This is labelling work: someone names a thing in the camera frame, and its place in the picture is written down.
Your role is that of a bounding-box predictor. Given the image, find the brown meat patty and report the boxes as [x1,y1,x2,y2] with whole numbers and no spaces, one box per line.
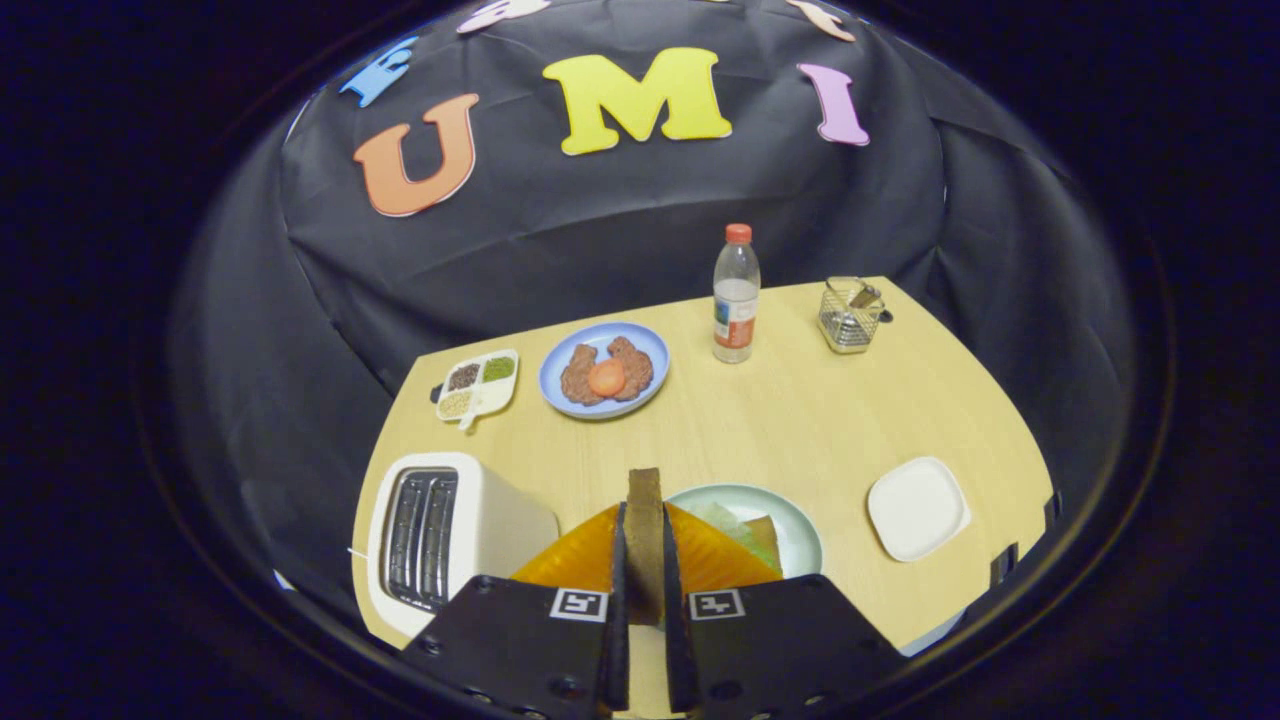
[561,344,601,406]
[608,336,654,401]

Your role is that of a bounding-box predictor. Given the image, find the black backdrop cloth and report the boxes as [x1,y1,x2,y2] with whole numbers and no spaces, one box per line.
[165,0,1141,641]

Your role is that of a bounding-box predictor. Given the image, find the green lettuce leaf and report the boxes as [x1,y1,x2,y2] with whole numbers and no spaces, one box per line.
[700,503,766,561]

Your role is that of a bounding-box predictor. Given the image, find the brown toasted bread slice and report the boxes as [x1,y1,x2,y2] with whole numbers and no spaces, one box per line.
[742,515,783,573]
[625,467,667,628]

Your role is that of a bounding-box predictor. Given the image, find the white toaster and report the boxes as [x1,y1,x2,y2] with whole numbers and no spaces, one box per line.
[366,452,561,639]

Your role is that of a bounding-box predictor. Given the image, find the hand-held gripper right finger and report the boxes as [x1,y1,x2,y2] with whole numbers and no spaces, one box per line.
[660,500,909,720]

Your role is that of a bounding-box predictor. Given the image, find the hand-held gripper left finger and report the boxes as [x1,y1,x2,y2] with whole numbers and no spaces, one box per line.
[400,500,631,720]

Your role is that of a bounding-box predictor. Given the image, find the clear red-capped water bottle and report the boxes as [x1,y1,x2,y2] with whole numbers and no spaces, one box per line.
[712,223,762,365]

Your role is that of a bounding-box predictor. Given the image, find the blue round plate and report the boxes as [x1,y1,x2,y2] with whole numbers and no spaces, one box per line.
[539,322,670,420]

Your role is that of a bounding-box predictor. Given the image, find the white square plate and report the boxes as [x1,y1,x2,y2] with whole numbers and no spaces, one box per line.
[867,457,971,563]

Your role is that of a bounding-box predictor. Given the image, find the metal wire basket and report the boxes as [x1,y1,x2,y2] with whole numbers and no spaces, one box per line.
[818,277,889,355]

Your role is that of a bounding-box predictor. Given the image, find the pale green round plate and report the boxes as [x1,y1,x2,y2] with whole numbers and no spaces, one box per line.
[665,484,824,581]

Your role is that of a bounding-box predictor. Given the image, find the white divided seasoning tray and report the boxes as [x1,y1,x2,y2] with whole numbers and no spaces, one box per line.
[433,349,520,431]

